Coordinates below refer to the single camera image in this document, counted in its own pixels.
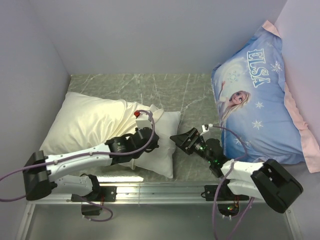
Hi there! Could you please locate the cream pillowcase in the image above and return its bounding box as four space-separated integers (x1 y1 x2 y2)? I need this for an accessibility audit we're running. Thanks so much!
40 92 164 155

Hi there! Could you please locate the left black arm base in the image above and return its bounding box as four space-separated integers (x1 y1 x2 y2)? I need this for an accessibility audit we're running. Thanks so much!
71 186 117 202

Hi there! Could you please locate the aluminium mounting rail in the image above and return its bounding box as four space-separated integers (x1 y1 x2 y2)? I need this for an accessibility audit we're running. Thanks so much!
27 184 253 206

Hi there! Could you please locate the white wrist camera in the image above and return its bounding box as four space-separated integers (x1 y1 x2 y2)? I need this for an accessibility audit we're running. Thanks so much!
134 110 152 129
200 123 213 137

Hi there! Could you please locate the white pillow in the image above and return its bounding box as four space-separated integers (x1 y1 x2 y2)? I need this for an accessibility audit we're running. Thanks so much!
122 104 181 179

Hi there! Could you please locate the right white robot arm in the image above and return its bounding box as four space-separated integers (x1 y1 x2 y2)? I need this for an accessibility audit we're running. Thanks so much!
170 125 304 213

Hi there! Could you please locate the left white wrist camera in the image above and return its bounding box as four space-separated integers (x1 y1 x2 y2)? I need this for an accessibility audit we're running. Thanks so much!
134 110 152 129

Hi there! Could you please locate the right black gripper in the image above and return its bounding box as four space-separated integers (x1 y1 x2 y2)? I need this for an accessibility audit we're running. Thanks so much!
170 127 214 165

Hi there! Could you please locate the blue Elsa pillow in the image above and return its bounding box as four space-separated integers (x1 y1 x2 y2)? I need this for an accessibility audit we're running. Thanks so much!
211 21 320 173

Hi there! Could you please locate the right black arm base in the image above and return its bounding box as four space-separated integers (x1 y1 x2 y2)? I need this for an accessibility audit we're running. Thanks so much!
200 185 250 201

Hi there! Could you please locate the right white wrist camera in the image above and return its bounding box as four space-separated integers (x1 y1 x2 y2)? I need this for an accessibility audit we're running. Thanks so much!
200 123 213 137

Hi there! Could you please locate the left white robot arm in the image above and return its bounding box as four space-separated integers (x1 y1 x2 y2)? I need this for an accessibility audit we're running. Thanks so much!
22 127 159 201

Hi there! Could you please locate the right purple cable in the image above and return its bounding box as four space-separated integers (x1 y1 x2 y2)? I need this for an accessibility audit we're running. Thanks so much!
211 123 256 240

